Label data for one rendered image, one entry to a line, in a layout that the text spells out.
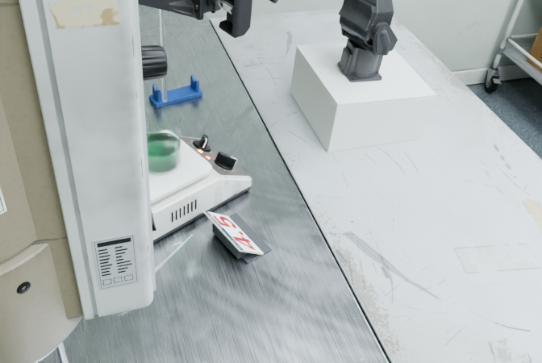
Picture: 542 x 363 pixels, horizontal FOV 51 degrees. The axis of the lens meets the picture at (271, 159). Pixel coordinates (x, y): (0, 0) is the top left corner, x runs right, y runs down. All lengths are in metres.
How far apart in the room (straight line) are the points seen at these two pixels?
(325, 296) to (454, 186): 0.35
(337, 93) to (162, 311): 0.47
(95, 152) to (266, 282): 0.62
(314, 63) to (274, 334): 0.52
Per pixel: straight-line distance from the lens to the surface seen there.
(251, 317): 0.78
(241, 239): 0.83
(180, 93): 1.13
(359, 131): 1.04
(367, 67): 1.04
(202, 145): 0.93
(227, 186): 0.88
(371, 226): 0.92
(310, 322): 0.79
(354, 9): 0.99
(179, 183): 0.82
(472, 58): 3.12
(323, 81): 1.02
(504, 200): 1.06
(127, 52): 0.20
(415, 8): 2.75
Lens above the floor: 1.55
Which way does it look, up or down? 40 degrees down
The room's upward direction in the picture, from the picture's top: 7 degrees clockwise
